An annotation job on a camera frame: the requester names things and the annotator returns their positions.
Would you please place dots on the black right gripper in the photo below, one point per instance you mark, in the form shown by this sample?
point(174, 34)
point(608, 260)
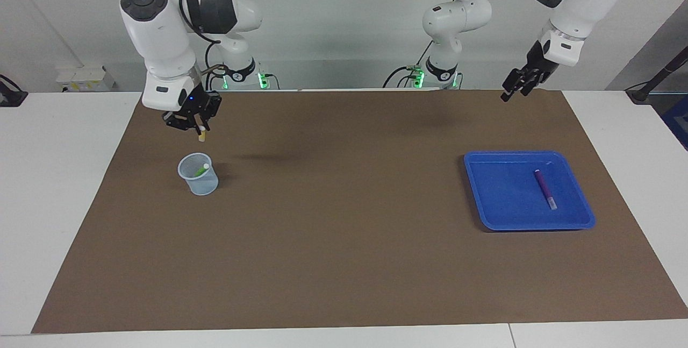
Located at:
point(537, 68)

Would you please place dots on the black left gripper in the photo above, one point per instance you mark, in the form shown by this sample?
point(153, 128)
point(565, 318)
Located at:
point(196, 106)

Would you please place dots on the yellow pen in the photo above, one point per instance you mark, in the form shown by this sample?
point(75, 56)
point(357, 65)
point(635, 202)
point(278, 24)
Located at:
point(202, 136)

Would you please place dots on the green pen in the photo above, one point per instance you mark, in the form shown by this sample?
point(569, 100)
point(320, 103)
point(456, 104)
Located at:
point(200, 171)

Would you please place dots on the purple pen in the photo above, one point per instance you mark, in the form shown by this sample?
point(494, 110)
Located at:
point(545, 189)

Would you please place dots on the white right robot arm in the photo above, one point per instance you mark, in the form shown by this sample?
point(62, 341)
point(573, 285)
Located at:
point(161, 30)

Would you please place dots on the translucent plastic cup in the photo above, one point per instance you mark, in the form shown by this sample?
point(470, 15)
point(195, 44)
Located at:
point(203, 186)

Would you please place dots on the blue plastic tray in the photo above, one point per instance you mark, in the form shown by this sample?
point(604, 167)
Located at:
point(494, 203)

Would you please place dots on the black stand pole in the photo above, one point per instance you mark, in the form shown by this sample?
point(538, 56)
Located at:
point(661, 76)

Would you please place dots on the blue box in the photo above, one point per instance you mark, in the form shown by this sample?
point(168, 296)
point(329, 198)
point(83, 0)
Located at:
point(678, 122)

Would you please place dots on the brown table mat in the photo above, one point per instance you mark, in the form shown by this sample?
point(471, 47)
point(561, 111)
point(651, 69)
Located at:
point(344, 240)

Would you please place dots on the black stand base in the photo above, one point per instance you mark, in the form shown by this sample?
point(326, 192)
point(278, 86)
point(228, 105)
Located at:
point(11, 98)

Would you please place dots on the white wall socket box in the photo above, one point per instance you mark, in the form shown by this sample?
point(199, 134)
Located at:
point(83, 79)

